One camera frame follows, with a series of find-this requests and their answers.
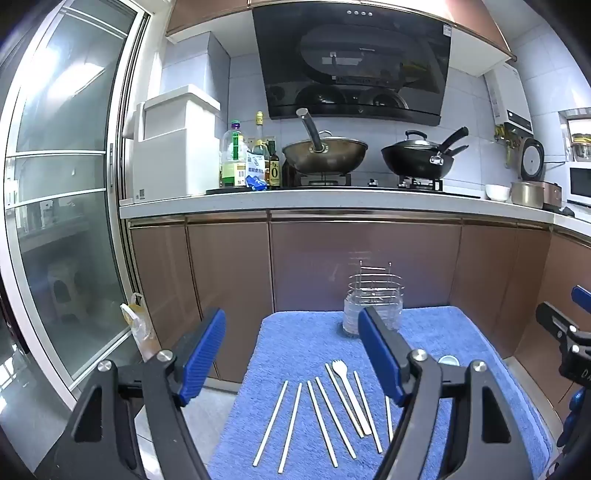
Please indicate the blue and white bag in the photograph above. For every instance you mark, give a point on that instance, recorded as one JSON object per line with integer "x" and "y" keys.
{"x": 256, "y": 173}

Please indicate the dark bottle yellow label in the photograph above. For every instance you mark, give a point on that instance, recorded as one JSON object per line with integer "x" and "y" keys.
{"x": 274, "y": 170}

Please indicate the white plastic fork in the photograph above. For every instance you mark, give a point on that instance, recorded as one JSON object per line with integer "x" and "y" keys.
{"x": 340, "y": 368}

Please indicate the green label oil bottle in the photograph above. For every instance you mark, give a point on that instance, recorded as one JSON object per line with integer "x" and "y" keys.
{"x": 234, "y": 161}

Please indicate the white water heater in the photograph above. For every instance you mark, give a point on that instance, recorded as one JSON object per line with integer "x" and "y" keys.
{"x": 508, "y": 97}

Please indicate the white storage box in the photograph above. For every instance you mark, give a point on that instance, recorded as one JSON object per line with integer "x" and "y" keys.
{"x": 171, "y": 152}

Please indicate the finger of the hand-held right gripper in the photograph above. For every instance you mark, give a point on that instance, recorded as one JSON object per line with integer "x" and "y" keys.
{"x": 584, "y": 301}
{"x": 551, "y": 318}

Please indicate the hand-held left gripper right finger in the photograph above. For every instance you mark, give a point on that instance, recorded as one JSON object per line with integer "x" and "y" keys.
{"x": 378, "y": 355}

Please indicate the sliding glass door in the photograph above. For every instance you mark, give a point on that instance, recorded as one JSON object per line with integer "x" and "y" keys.
{"x": 60, "y": 184}

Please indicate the small round white lid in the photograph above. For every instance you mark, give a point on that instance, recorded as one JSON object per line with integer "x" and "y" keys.
{"x": 448, "y": 361}

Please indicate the black range hood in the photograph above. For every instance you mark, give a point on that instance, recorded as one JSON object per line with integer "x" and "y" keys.
{"x": 351, "y": 60}

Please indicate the rice cooker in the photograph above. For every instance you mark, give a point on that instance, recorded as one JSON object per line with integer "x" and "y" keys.
{"x": 531, "y": 194}

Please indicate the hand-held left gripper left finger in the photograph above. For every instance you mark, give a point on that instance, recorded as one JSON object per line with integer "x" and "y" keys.
{"x": 203, "y": 355}

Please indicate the black wok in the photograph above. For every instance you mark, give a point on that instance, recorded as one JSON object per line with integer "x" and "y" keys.
{"x": 415, "y": 161}

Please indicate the yellow cap bottle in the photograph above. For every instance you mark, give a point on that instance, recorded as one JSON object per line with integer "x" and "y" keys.
{"x": 259, "y": 124}

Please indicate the black gas stove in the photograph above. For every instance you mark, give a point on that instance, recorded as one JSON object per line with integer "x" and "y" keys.
{"x": 360, "y": 186}

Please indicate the blue terry towel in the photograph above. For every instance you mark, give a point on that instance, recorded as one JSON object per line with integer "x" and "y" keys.
{"x": 286, "y": 341}

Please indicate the white microwave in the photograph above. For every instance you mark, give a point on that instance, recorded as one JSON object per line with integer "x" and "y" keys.
{"x": 581, "y": 184}

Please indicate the wall shelf with jars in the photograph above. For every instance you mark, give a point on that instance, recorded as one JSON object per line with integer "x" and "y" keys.
{"x": 579, "y": 138}

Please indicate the brown base cabinet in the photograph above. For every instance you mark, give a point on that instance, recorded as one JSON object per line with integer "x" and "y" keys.
{"x": 231, "y": 277}

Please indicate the white bowl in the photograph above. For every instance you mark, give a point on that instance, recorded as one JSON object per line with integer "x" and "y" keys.
{"x": 497, "y": 193}

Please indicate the white plastic stool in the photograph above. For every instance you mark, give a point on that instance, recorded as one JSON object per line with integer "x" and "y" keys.
{"x": 64, "y": 295}

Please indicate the white stone countertop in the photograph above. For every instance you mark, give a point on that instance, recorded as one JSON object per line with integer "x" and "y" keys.
{"x": 277, "y": 201}

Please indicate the glass pot lid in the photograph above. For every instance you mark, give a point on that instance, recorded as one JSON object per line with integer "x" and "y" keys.
{"x": 415, "y": 135}

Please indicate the steel wok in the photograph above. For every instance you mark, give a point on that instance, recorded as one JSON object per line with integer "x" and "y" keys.
{"x": 323, "y": 154}

